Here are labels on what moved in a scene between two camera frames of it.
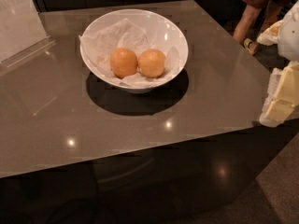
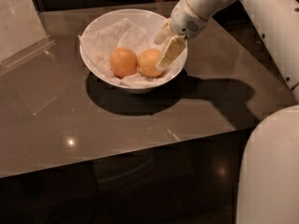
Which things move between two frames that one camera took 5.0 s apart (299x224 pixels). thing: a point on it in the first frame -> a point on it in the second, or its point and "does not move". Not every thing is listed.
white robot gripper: x=290 y=36 -> x=184 y=20
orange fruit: x=151 y=63 does not move
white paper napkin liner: x=99 y=46 does not move
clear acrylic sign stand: x=21 y=30 does not move
